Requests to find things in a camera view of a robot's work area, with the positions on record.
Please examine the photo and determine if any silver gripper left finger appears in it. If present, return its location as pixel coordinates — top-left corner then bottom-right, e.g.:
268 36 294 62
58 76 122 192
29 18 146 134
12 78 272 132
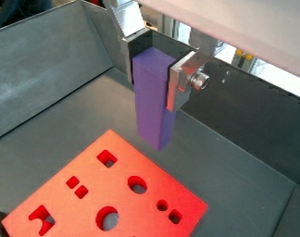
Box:
103 0 146 82

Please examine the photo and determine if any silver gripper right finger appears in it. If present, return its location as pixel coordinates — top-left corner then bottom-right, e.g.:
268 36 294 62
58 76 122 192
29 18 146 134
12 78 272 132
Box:
166 30 218 112

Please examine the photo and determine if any purple rectangular block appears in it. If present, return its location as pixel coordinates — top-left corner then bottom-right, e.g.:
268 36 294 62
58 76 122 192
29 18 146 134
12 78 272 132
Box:
133 47 176 151

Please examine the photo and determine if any red shape sorter board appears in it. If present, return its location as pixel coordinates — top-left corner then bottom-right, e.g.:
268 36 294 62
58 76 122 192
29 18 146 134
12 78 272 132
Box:
3 131 209 237

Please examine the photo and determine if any grey bin enclosure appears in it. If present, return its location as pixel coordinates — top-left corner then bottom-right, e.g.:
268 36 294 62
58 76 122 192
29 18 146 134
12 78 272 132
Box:
0 1 300 237

